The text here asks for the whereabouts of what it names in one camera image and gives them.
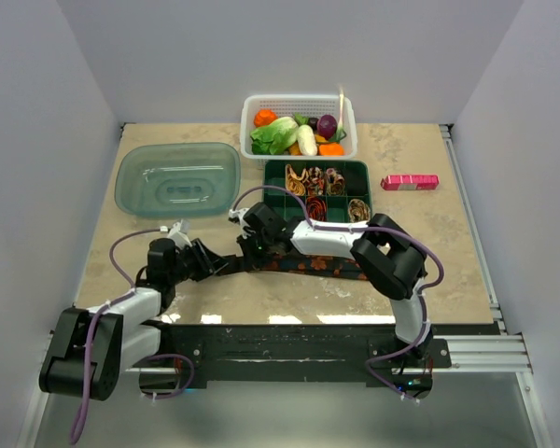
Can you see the rolled patterned dark tie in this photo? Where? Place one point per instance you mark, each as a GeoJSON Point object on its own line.
{"type": "Point", "coordinates": [315, 182]}

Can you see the dark orange floral tie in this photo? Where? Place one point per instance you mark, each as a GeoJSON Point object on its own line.
{"type": "Point", "coordinates": [320, 266]}

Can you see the rolled yellow tie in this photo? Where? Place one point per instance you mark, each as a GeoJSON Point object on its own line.
{"type": "Point", "coordinates": [295, 179]}

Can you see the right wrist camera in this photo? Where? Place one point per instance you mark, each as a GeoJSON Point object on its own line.
{"type": "Point", "coordinates": [237, 216]}

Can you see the white perforated basket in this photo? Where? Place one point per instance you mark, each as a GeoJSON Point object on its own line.
{"type": "Point", "coordinates": [306, 104]}

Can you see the teal transparent plastic bin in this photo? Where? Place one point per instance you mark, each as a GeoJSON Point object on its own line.
{"type": "Point", "coordinates": [178, 180]}

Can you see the rolled purple gold tie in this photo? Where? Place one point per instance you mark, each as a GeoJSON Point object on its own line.
{"type": "Point", "coordinates": [335, 182]}

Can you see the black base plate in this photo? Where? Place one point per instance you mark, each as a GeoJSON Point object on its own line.
{"type": "Point", "coordinates": [335, 353]}

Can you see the purple toy onion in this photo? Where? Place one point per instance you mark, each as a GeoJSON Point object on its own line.
{"type": "Point", "coordinates": [327, 126]}

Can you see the rolled orange striped tie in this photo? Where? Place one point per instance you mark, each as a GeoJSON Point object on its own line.
{"type": "Point", "coordinates": [316, 208]}

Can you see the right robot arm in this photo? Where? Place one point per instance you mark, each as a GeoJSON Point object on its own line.
{"type": "Point", "coordinates": [381, 250]}

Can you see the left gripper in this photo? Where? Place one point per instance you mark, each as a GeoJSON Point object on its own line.
{"type": "Point", "coordinates": [207, 262]}

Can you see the green compartment tray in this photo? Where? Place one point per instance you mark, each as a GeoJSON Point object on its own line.
{"type": "Point", "coordinates": [289, 205]}

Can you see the rolled brown beige tie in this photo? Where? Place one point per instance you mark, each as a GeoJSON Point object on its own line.
{"type": "Point", "coordinates": [358, 211]}

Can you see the green toy lettuce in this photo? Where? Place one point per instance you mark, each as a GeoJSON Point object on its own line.
{"type": "Point", "coordinates": [275, 138]}

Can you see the pink rectangular box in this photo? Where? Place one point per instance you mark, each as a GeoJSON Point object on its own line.
{"type": "Point", "coordinates": [409, 182]}

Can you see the orange toy pumpkin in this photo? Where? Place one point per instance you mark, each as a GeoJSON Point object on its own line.
{"type": "Point", "coordinates": [264, 117]}

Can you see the orange toy carrot slice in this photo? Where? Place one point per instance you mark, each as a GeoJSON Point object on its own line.
{"type": "Point", "coordinates": [331, 150]}

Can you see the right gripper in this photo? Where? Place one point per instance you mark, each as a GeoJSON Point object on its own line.
{"type": "Point", "coordinates": [254, 262]}

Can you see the white toy radish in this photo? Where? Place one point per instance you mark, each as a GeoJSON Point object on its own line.
{"type": "Point", "coordinates": [306, 141]}

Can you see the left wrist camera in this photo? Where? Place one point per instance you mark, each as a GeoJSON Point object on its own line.
{"type": "Point", "coordinates": [178, 233]}

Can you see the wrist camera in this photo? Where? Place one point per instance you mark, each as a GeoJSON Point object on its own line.
{"type": "Point", "coordinates": [178, 233]}
{"type": "Point", "coordinates": [237, 216]}

